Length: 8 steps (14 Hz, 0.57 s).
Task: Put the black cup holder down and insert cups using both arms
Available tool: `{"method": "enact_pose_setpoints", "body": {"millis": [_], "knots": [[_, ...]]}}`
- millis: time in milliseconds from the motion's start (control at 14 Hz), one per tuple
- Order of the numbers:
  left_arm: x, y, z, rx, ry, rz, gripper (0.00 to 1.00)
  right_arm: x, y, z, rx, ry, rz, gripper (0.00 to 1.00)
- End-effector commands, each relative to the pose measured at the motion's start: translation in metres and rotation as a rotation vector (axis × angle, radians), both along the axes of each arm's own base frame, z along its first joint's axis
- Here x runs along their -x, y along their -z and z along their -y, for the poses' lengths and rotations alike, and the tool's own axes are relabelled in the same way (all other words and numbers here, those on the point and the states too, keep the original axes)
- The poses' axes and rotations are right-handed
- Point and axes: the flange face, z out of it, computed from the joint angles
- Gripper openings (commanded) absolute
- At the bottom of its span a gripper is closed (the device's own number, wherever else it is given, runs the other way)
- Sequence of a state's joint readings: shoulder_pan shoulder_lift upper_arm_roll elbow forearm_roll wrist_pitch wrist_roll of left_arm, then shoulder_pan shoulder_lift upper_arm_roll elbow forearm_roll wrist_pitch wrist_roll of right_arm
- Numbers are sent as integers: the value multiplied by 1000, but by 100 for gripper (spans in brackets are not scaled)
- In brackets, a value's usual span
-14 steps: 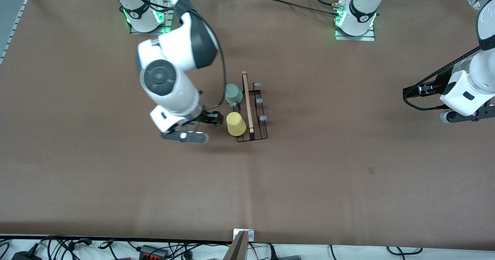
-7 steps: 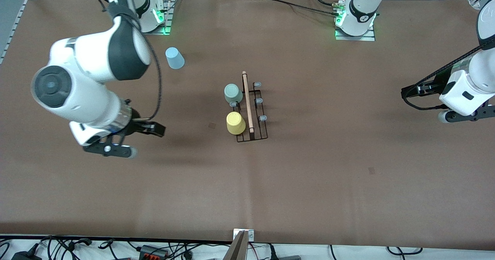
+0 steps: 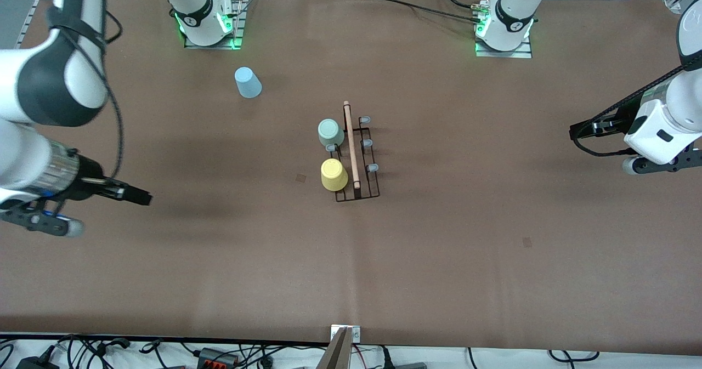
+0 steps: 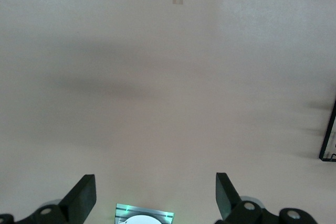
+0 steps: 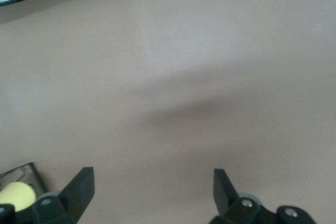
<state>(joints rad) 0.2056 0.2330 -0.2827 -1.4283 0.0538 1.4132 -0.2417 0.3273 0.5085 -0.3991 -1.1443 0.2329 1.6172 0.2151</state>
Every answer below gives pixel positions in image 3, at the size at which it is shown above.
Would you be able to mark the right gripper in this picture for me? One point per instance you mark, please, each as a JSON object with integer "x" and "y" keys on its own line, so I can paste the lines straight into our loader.
{"x": 89, "y": 180}

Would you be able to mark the metal pole bracket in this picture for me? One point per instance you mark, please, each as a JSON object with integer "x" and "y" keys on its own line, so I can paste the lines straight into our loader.
{"x": 356, "y": 334}

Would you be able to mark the grey flat box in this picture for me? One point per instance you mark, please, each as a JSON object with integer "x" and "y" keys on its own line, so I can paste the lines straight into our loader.
{"x": 411, "y": 365}

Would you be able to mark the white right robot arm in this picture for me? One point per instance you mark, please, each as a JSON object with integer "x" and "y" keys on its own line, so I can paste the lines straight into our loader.
{"x": 192, "y": 1}

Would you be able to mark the aluminium camera pole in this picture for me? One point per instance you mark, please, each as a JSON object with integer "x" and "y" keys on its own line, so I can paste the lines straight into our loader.
{"x": 337, "y": 355}

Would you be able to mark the brown table mat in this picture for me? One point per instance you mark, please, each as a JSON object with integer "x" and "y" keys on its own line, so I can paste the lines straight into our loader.
{"x": 384, "y": 276}

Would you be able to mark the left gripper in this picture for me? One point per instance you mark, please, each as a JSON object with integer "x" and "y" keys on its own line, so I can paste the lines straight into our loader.
{"x": 610, "y": 124}

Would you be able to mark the black power plug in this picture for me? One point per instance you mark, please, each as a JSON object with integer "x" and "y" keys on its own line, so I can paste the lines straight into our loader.
{"x": 386, "y": 358}

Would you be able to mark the pale green plastic cup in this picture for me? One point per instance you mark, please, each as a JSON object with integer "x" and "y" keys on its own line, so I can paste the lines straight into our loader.
{"x": 331, "y": 132}

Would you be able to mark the black power adapter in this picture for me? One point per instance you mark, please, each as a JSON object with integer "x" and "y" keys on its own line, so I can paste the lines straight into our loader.
{"x": 35, "y": 363}

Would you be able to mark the light blue plastic cup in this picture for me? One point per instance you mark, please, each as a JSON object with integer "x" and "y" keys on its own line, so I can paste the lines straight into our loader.
{"x": 248, "y": 84}

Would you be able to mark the yellow plastic cup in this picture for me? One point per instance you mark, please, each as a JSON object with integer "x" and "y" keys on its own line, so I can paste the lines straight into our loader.
{"x": 333, "y": 176}

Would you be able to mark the black orange connector box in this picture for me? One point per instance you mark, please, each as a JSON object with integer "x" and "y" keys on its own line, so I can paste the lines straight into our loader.
{"x": 216, "y": 357}

